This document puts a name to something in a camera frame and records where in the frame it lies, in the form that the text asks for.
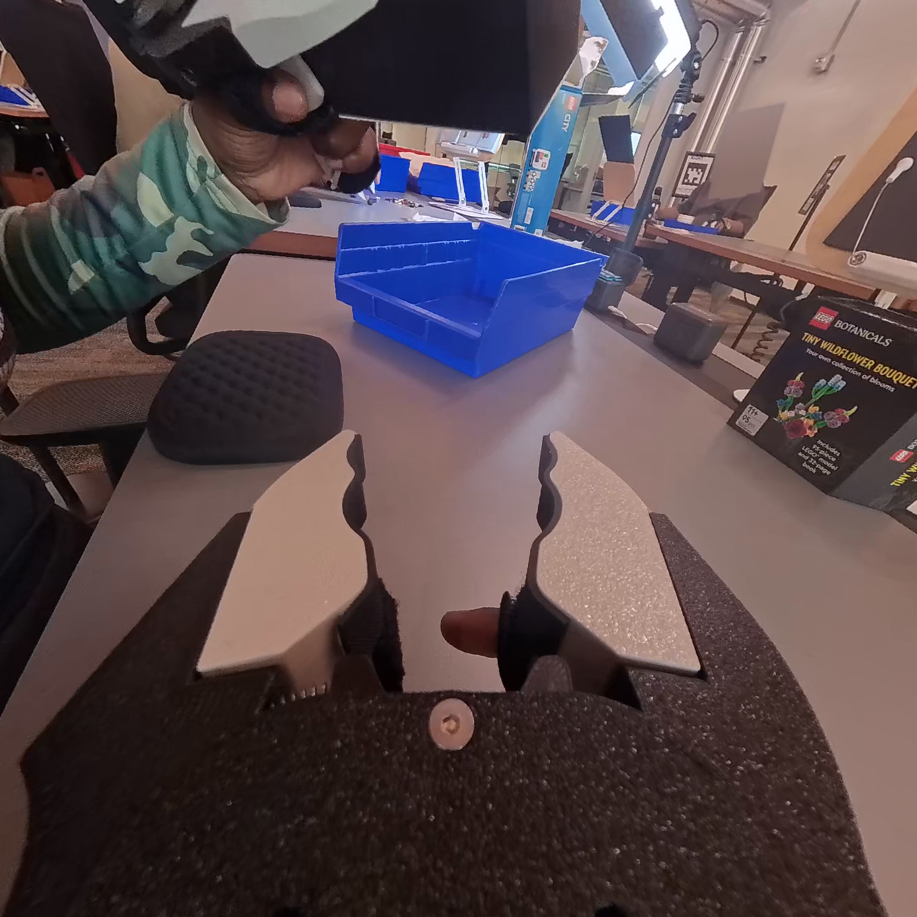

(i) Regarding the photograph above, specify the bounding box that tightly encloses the black mesh cushion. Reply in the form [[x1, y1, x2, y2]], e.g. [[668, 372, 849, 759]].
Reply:
[[148, 330, 345, 464]]

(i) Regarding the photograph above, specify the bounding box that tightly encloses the grey desk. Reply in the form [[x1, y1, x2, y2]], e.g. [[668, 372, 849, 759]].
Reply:
[[0, 194, 917, 917]]

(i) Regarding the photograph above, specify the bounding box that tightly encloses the matte black box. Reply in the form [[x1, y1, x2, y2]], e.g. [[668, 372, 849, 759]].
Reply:
[[301, 0, 583, 139]]

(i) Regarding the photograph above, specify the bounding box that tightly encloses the bright studio light panel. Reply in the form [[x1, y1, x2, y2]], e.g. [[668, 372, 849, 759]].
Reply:
[[581, 0, 700, 84]]

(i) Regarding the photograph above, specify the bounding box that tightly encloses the black light stand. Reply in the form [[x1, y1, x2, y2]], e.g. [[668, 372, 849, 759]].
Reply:
[[588, 29, 717, 309]]

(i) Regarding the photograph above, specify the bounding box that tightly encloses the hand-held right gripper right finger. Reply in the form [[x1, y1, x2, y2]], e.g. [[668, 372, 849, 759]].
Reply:
[[499, 433, 703, 700]]

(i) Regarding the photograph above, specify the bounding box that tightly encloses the black white marker tag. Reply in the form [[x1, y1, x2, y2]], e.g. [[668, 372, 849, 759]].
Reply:
[[672, 151, 716, 199]]

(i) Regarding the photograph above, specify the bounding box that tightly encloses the black board on white stand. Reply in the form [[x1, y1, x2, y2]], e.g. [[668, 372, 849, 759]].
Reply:
[[824, 132, 917, 299]]

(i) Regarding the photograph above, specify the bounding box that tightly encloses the black glossy cardboard box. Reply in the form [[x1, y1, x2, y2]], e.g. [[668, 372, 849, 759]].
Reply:
[[728, 299, 917, 514]]

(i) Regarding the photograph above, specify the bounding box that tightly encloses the person's left hand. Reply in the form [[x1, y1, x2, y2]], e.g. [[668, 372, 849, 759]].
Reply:
[[191, 65, 381, 204]]

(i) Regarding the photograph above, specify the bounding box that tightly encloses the person's left forearm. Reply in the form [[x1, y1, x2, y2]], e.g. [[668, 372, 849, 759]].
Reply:
[[0, 104, 288, 353]]

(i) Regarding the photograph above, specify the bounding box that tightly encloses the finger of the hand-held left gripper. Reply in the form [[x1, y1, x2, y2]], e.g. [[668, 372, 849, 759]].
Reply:
[[180, 0, 381, 70]]

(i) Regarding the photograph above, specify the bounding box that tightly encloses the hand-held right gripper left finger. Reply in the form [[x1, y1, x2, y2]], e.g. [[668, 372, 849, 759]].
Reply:
[[197, 430, 402, 696]]

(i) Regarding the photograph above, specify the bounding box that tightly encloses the person's dark clothing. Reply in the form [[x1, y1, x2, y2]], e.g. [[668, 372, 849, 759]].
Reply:
[[0, 456, 90, 706]]

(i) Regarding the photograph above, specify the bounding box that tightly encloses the small blue plastic bin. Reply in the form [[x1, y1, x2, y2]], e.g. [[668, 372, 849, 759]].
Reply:
[[376, 151, 488, 209]]

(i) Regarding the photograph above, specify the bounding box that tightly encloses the blue printed carton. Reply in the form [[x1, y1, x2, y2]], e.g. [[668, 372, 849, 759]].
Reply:
[[512, 79, 588, 237]]

